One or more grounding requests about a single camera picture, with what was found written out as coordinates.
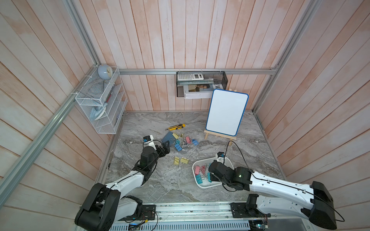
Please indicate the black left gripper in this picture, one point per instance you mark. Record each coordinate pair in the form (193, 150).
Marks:
(166, 149)

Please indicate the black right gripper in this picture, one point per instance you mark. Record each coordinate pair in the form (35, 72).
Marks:
(212, 178)

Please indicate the teal binder clip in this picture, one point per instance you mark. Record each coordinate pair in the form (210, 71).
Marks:
(198, 179)
(209, 177)

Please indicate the white plastic storage box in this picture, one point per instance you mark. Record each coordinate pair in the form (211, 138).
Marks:
(207, 162)

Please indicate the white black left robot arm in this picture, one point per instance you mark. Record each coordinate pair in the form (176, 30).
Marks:
(108, 203)

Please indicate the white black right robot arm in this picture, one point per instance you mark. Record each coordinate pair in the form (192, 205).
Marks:
(273, 196)

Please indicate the yellow binder clip on floor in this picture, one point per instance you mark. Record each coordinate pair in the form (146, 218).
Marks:
(176, 161)

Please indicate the yellow black utility knife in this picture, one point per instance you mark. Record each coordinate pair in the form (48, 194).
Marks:
(176, 127)

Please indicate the small wooden easel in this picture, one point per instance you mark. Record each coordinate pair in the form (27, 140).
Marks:
(207, 132)

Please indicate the magazine with photo cover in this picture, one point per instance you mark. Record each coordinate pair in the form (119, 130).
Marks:
(200, 91)

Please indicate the white blue item in rack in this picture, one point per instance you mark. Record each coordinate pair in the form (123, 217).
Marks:
(97, 112)

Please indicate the white calculator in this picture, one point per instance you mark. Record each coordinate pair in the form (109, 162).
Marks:
(189, 77)

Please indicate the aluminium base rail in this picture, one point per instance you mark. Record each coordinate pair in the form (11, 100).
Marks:
(206, 216)

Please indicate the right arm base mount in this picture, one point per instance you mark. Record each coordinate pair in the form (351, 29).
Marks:
(247, 209)

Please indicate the white board blue frame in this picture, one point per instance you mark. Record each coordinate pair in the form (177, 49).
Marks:
(226, 112)

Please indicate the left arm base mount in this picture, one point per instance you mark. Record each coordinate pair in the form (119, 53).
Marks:
(131, 208)

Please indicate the black mesh wall tray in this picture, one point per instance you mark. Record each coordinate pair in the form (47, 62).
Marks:
(209, 78)

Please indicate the white wire mesh shelf rack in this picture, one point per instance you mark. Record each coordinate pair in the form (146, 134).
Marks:
(95, 92)

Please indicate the aluminium frame rail back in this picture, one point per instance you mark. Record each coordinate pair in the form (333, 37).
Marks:
(173, 71)

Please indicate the aluminium frame rail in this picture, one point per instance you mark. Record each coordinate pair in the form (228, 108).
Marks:
(294, 38)
(173, 71)
(50, 155)

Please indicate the aluminium frame rail left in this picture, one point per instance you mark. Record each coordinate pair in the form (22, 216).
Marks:
(50, 155)

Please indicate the aluminium frame rail right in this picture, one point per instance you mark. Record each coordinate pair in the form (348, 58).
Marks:
(294, 38)

